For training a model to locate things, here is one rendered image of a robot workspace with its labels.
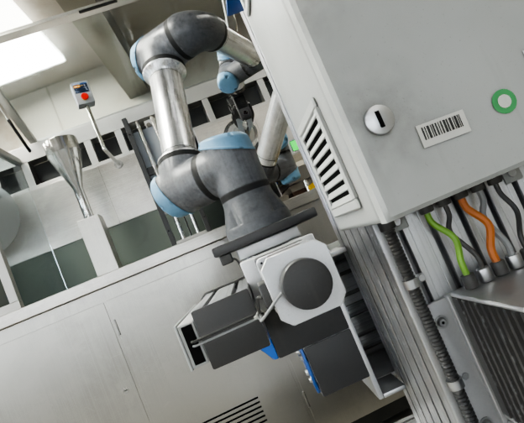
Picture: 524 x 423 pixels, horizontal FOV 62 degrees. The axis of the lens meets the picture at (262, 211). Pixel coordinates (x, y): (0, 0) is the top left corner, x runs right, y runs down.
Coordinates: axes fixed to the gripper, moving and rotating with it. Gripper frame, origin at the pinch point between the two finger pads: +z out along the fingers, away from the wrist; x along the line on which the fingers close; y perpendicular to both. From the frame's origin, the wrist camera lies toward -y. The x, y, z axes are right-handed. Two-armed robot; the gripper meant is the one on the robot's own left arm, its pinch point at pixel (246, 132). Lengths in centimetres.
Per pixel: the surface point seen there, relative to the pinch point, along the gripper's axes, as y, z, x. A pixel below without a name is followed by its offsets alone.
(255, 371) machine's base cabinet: -79, 37, 34
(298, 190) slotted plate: -19.1, 24.3, -12.2
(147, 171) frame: -8.2, -4.7, 43.3
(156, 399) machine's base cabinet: -75, 34, 67
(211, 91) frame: 51, 6, 2
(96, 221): -1, 15, 71
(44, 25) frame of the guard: 50, -47, 60
